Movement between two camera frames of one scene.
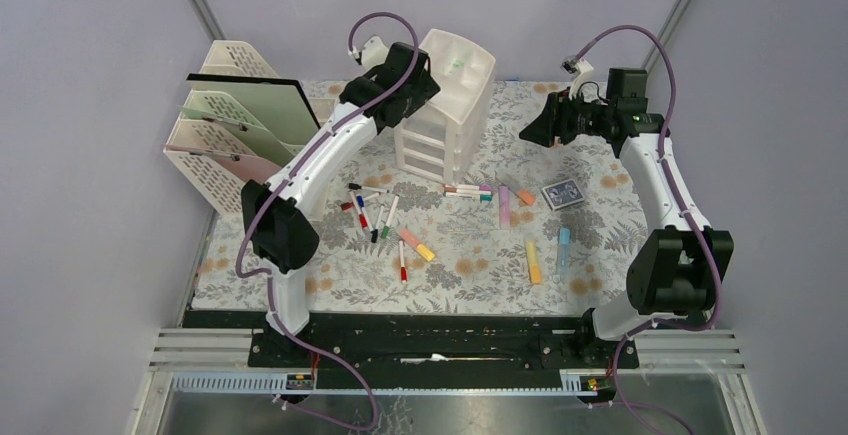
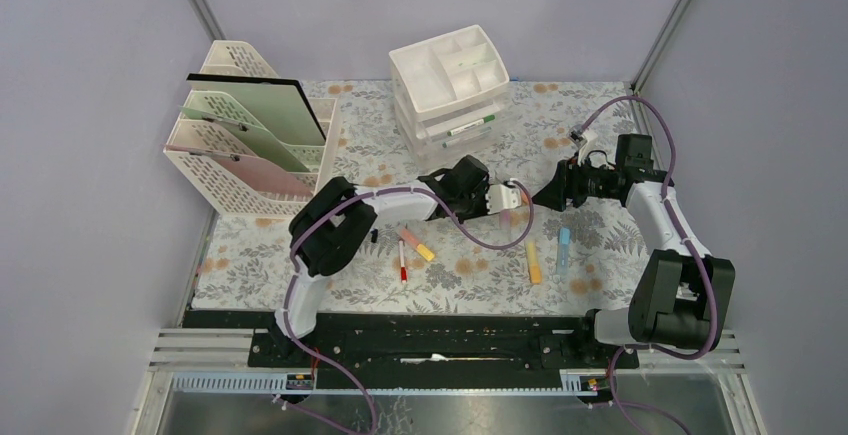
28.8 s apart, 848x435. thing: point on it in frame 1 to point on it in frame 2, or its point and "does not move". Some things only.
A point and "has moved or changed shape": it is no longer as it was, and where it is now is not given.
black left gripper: x=422 y=93 to x=481 y=189
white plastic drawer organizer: x=439 y=140 has moved or changed shape
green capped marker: x=386 y=228 to x=459 y=129
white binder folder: x=283 y=105 does not move
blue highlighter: x=564 y=250 does not move
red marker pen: x=403 y=268 does not move
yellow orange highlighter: x=535 y=268 does not move
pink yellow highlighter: x=408 y=237 does not move
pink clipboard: x=251 y=169 does not move
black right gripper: x=554 y=121 to x=566 y=184
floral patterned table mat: x=530 y=227 does not move
